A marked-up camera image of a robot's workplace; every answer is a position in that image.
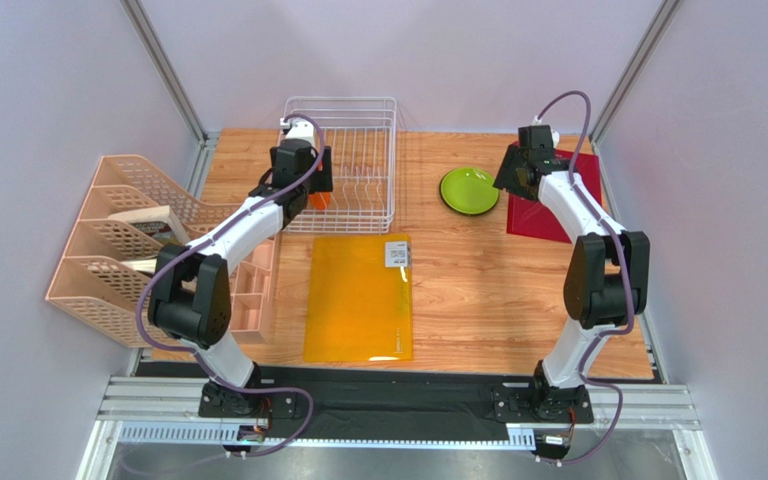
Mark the aluminium front rail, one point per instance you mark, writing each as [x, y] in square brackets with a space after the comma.
[145, 429]

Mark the book in file rack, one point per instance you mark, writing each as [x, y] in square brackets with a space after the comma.
[159, 223]
[146, 266]

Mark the white wire dish rack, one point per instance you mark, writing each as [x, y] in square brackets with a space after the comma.
[362, 135]

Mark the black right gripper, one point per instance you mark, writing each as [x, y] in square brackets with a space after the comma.
[510, 177]

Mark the orange plate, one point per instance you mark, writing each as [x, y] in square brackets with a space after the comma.
[319, 198]

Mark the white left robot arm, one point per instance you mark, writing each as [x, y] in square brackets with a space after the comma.
[189, 298]

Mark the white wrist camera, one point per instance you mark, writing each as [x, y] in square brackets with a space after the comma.
[298, 128]
[555, 135]

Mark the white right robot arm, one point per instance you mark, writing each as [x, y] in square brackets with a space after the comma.
[606, 285]

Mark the red folder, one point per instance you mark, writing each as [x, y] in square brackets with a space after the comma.
[532, 219]

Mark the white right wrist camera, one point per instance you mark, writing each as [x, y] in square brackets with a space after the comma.
[555, 135]

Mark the green plate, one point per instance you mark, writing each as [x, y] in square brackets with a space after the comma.
[468, 191]

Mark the beige compartment desk organizer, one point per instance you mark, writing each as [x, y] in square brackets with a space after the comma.
[253, 286]

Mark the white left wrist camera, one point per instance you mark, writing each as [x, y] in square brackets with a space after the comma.
[298, 128]

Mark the beige file organizer rack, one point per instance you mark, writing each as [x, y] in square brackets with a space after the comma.
[91, 281]

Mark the orange translucent folder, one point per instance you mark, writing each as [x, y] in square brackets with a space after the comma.
[360, 305]

